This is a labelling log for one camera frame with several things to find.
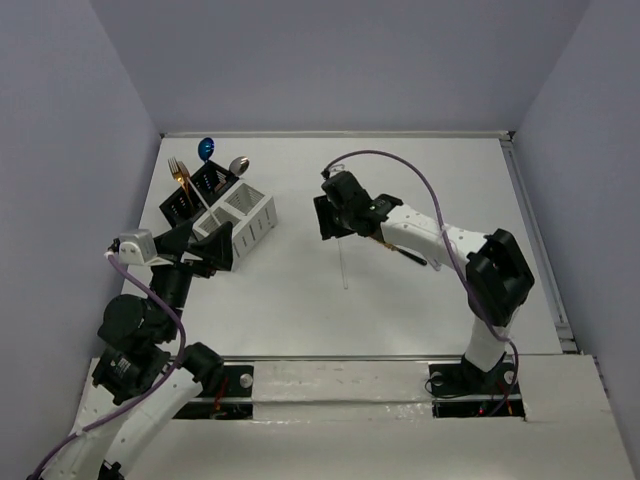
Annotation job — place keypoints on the gold fork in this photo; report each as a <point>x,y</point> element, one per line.
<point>172,164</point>

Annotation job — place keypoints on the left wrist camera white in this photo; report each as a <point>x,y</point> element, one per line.
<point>136,247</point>

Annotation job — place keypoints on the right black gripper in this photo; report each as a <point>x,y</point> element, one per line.
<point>327,226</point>

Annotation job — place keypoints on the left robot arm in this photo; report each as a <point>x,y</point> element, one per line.
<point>147,371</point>

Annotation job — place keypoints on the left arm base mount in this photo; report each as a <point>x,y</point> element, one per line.
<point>231,400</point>

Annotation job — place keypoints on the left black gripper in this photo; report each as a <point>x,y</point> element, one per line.
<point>185,261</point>

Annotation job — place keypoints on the silver spoon pink handle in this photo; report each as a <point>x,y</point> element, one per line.
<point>234,172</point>

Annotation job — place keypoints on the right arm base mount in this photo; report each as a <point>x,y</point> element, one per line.
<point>455,397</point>

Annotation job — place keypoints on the gold knife black handle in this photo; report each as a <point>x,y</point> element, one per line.
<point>415,258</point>

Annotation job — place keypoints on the white utensil container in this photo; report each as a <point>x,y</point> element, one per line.
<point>252,213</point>

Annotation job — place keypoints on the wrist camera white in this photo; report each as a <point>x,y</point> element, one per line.
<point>332,169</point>
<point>136,247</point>

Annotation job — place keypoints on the black utensil container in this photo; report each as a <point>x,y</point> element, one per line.
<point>211,181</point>

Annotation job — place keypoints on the copper fork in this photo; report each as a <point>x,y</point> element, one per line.
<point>186,184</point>

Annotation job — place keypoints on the blue metallic spoon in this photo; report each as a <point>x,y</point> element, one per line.
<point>206,149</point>

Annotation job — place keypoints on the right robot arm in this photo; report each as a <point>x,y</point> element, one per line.
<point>492,267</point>

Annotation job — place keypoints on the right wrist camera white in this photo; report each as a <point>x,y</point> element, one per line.
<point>332,169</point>

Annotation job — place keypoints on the clear chopstick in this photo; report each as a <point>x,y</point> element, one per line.
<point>202,199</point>
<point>344,274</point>

